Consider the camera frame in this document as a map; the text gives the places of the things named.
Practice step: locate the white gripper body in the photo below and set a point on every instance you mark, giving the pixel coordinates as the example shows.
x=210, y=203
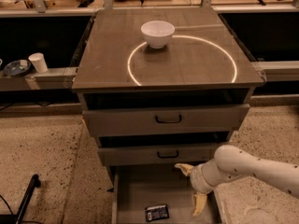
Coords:
x=197, y=179

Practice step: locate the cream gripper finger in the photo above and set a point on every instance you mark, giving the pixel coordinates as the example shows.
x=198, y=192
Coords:
x=185, y=168
x=199, y=203

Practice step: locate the blue rxbar wrapper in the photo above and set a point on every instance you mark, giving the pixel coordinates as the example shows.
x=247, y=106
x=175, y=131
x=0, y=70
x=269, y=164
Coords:
x=157, y=212

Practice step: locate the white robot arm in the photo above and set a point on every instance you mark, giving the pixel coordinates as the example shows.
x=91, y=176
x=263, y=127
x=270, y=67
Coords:
x=231, y=163

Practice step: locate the middle grey drawer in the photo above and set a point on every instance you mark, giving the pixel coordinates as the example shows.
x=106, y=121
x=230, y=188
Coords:
x=117, y=156

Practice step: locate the bottom open grey drawer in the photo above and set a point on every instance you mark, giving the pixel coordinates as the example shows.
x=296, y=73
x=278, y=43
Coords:
x=139, y=187

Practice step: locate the grey drawer cabinet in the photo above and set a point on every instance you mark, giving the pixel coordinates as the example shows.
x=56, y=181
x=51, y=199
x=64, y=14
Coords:
x=201, y=65

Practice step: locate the top grey drawer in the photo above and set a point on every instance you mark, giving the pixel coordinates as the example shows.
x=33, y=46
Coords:
x=141, y=121

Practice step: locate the white ceramic bowl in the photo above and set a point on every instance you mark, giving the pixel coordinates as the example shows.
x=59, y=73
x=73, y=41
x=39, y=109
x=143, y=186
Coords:
x=157, y=33

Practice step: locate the black stand leg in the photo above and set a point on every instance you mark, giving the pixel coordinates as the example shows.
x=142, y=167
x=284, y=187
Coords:
x=17, y=218

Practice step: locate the white paper cup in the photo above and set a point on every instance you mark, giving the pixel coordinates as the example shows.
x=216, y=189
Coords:
x=38, y=61

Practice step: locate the black middle drawer handle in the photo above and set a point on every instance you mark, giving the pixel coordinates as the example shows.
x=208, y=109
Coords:
x=167, y=155

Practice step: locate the black drawer handle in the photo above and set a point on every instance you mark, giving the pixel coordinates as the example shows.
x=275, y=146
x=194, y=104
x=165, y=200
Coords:
x=168, y=120
x=167, y=155

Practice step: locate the black top drawer handle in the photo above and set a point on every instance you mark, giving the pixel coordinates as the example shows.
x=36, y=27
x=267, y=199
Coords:
x=168, y=120

